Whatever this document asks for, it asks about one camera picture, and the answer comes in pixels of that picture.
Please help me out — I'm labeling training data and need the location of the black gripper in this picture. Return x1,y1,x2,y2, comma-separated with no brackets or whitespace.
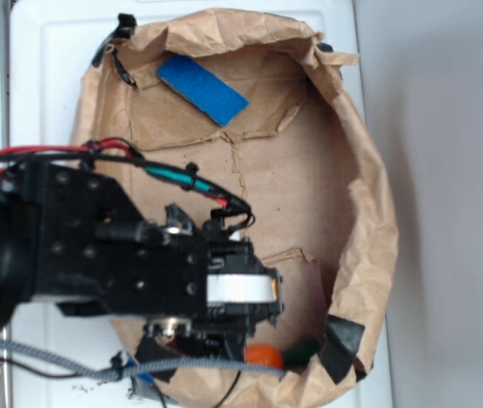
0,161,283,357

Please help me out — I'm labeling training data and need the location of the orange toy carrot green top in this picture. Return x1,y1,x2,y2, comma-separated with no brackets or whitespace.
244,338,321,369

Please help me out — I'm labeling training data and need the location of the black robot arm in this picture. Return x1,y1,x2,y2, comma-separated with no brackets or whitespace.
0,162,283,359

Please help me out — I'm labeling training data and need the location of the black tape front left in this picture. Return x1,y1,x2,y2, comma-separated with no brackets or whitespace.
127,337,179,403

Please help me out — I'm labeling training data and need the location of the black tape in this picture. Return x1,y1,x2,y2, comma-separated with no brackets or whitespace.
91,13,138,68
127,337,179,403

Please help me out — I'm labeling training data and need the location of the blue sponge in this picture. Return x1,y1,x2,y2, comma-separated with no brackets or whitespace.
157,55,250,127

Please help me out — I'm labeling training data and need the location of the white plastic tray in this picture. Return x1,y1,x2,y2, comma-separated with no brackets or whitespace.
9,1,393,407

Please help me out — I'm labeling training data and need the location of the black tape front right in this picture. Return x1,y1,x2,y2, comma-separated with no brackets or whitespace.
91,13,138,68

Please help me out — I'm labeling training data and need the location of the crumpled brown paper bag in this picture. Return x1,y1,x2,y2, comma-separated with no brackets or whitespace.
73,8,399,407

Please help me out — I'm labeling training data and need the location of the black tape left rim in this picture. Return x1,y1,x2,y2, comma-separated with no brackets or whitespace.
320,315,366,384

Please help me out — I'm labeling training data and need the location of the black tape rim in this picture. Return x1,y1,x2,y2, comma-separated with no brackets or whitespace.
320,315,366,384
315,42,344,77

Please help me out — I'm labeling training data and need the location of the black tape right rim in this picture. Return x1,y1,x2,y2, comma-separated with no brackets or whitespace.
315,42,344,77

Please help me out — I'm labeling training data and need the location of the red black wire bundle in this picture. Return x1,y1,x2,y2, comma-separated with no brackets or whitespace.
0,138,256,233

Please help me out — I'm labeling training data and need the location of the grey braided cable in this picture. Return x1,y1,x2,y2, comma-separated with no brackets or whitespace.
0,335,287,382

